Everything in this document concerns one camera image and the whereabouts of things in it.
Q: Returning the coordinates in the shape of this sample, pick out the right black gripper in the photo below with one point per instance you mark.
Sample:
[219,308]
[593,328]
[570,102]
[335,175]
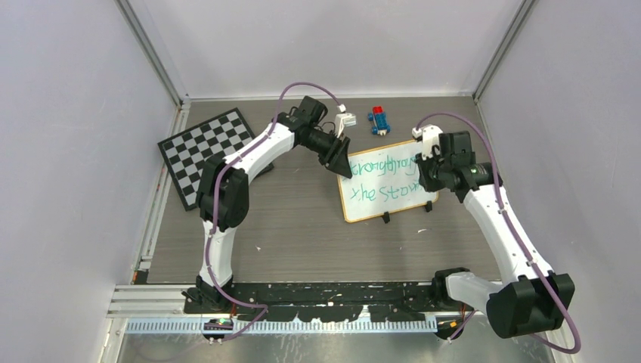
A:
[429,185]

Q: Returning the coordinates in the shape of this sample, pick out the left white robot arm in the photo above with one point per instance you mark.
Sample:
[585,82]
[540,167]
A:
[223,194]

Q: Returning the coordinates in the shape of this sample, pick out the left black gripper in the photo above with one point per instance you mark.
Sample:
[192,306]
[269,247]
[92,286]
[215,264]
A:
[336,158]

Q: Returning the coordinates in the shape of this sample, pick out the aluminium frame rail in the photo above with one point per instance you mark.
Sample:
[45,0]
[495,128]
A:
[159,309]

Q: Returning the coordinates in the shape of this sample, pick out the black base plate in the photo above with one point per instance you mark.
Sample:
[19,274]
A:
[327,302]

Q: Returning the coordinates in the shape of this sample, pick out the blue red toy car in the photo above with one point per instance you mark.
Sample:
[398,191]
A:
[377,118]

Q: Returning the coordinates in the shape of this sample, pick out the black white checkerboard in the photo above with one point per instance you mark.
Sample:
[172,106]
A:
[185,153]

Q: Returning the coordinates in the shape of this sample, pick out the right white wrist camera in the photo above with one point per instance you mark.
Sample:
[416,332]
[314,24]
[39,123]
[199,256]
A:
[428,136]

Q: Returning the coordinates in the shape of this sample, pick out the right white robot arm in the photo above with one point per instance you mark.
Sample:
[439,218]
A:
[531,297]

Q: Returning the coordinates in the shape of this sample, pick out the yellow framed whiteboard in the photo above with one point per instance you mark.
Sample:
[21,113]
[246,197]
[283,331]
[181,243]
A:
[384,180]

